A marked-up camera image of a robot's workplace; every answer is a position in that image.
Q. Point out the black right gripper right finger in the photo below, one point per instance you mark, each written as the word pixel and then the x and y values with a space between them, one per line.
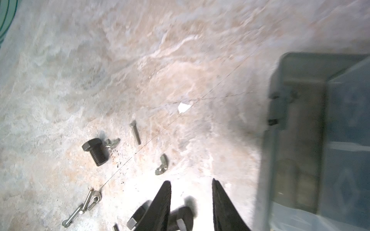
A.
pixel 225 215

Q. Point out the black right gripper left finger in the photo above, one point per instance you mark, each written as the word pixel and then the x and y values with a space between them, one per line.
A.
pixel 157 215

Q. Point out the black bolt pair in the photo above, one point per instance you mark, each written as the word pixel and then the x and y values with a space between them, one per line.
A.
pixel 138 215

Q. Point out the black hex bolt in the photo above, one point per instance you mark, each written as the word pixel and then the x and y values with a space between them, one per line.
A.
pixel 97 151
pixel 181 220

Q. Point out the silver wing nut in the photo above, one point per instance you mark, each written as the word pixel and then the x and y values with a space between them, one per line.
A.
pixel 164 165

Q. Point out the silver long screw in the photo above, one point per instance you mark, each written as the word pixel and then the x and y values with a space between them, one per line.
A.
pixel 92 199

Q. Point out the short silver screw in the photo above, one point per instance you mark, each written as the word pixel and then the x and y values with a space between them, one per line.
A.
pixel 135 132

